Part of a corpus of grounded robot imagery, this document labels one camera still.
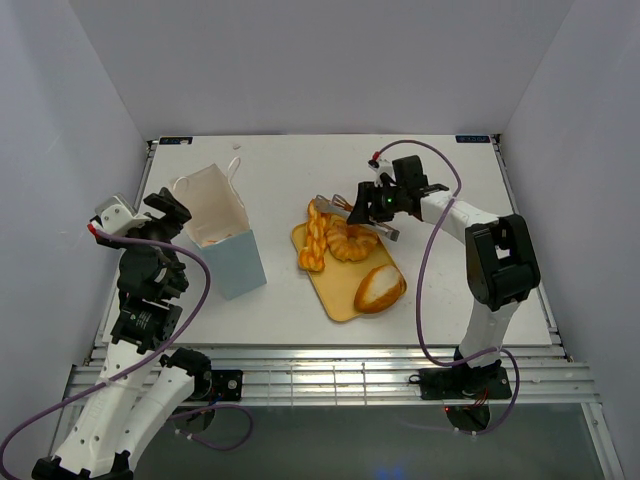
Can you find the blue white paper bag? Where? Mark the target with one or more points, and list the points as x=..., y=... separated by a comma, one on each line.
x=220, y=228

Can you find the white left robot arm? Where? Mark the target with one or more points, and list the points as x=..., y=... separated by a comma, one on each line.
x=139, y=385

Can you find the aluminium frame rail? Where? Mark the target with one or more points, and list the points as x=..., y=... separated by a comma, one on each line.
x=380, y=376

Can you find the sugar dusted oval bread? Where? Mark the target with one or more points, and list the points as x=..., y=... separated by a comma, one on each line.
x=380, y=289

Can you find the orange twisted bread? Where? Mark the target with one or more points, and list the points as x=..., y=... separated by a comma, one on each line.
x=312, y=255

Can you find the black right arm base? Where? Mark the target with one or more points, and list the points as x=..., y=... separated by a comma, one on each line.
x=458, y=383

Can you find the blue table corner sticker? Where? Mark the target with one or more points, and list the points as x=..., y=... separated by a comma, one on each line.
x=175, y=140

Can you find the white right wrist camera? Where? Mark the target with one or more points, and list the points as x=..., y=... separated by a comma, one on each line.
x=383, y=170

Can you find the metal serving tongs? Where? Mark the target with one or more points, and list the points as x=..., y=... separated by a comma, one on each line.
x=338, y=205

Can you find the orange round bun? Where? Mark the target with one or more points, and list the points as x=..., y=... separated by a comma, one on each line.
x=211, y=242

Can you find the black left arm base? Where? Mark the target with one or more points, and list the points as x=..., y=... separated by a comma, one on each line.
x=218, y=386

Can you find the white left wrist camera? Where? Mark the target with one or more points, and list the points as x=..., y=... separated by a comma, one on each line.
x=117, y=217

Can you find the blue sticker right corner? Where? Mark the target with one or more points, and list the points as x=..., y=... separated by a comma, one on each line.
x=472, y=139

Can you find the glazed ring pastry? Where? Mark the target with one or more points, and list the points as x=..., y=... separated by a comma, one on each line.
x=350, y=242

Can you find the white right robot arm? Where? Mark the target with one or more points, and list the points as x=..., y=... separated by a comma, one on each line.
x=501, y=271

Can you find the yellow plastic tray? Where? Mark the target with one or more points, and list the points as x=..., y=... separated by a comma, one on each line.
x=337, y=284

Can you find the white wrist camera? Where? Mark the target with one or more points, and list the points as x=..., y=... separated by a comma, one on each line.
x=383, y=170
x=117, y=217

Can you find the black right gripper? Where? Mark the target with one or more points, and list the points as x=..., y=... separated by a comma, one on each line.
x=367, y=192

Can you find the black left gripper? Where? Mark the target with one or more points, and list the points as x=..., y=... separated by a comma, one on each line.
x=177, y=213

